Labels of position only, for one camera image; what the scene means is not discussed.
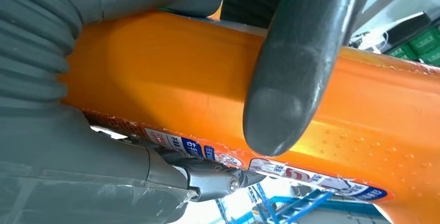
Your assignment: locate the black carrying case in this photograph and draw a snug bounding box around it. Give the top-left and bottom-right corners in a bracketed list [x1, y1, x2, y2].
[381, 11, 434, 54]

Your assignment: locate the blue metal rack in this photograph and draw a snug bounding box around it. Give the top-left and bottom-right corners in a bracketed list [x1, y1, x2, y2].
[214, 183, 391, 224]

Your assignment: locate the green plastic crate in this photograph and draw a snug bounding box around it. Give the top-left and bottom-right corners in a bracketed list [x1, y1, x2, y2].
[384, 25, 440, 68]

